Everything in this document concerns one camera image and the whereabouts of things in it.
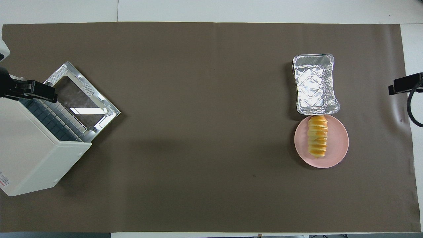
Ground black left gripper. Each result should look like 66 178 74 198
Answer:
0 66 58 103

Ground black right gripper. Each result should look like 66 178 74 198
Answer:
388 73 423 96

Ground aluminium foil tray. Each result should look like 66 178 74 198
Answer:
292 54 341 116

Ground golden sliced bread loaf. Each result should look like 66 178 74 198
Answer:
307 116 328 158

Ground cream toaster oven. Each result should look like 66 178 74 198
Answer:
0 78 92 197

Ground pink round plate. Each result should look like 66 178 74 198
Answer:
294 113 349 169

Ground brown table mat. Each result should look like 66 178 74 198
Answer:
0 21 422 233

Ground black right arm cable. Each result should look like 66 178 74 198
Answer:
406 82 423 128

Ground metal oven wire rack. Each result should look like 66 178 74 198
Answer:
20 96 97 143

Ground glass oven door metal frame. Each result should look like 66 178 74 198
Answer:
43 61 121 133

